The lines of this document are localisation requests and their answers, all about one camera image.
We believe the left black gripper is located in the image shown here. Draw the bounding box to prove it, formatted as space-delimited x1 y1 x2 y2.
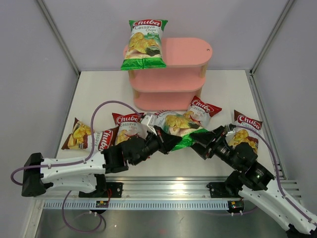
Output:
131 125 181 166

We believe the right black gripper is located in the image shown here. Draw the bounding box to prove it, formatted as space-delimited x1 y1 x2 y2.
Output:
189 125 241 171

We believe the green Chuba chips bag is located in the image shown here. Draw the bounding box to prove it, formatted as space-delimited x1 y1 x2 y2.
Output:
121 19 168 71
154 110 207 151

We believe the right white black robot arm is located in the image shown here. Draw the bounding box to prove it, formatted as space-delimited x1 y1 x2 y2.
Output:
190 124 317 238

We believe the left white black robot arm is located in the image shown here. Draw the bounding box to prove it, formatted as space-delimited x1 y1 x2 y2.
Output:
21 126 182 197

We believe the red Chuba chips bag right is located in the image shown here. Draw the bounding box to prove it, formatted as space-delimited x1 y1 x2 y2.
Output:
183 96 222 128

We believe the red chuba chips bag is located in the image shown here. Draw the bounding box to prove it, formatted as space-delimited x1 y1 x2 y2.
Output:
112 113 146 145
183 96 222 128

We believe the brown Chuba chips bag right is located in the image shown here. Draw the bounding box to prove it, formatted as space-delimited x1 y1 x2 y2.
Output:
226 110 263 154

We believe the brown chuba chips bag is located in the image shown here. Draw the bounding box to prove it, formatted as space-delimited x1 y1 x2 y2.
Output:
226 110 263 154
61 118 119 152

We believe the red Chuba chips bag left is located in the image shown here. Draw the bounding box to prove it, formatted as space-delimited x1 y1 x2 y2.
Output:
112 113 146 145

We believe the pink three-tier wooden shelf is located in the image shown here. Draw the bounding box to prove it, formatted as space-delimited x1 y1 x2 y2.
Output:
128 38 212 111

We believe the brown Chuba chips bag left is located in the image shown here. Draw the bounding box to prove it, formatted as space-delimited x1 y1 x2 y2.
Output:
61 118 119 152

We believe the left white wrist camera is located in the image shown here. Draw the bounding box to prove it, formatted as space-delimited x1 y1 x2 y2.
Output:
140 113 157 135

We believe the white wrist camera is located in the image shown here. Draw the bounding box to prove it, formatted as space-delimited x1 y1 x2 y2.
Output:
224 124 236 136
140 113 157 135

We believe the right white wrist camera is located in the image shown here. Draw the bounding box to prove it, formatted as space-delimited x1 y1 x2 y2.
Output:
224 124 236 136

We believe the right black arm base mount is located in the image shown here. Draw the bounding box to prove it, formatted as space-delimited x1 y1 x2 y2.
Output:
206 182 236 198

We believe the white slotted cable duct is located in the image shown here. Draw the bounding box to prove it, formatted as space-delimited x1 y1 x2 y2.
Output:
44 200 229 210

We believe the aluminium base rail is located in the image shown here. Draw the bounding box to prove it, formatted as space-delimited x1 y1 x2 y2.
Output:
37 176 302 202

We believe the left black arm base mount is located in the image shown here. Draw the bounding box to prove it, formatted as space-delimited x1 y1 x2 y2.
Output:
79 182 123 198

